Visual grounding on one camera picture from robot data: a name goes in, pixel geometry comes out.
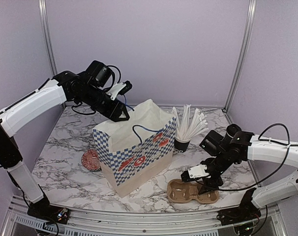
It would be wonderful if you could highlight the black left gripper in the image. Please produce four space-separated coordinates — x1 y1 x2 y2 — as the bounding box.
77 84 130 121

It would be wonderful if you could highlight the brown cardboard cup carrier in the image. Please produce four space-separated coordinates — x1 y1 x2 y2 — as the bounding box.
167 179 219 205

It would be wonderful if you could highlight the blue checkered paper bag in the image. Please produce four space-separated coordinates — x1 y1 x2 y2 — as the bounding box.
92 99 177 198

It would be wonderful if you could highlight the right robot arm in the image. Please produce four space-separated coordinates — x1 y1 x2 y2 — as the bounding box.
188 124 298 221

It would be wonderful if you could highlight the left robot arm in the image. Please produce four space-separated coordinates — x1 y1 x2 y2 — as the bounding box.
0 60 132 219

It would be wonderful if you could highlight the black cup holding straws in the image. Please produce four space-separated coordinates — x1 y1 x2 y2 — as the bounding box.
174 138 190 153

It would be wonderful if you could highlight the red patterned bowl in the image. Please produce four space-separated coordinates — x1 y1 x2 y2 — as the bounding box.
81 149 101 172

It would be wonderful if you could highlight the bundle of white straws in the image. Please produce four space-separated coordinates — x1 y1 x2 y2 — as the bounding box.
172 104 208 142

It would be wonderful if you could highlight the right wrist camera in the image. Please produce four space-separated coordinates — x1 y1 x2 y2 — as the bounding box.
181 164 210 182

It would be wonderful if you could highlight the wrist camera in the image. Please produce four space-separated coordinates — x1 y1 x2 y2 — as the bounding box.
107 81 132 100
181 164 210 182

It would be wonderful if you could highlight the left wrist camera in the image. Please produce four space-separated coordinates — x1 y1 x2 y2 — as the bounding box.
107 81 132 100

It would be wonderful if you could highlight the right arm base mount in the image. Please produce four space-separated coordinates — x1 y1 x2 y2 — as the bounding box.
216 205 262 226

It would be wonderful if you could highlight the aluminium front rail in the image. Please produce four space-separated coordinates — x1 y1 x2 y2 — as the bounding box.
0 196 288 236

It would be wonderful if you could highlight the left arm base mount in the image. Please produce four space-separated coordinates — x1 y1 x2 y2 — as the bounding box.
27 204 70 224

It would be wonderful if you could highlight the left aluminium frame post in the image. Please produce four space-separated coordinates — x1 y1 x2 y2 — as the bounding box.
38 0 58 75

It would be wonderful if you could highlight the aluminium frame post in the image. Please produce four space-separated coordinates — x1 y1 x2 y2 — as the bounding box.
224 0 257 113
38 0 58 75

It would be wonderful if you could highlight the right aluminium frame post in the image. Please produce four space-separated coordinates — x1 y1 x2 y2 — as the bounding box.
224 0 257 113

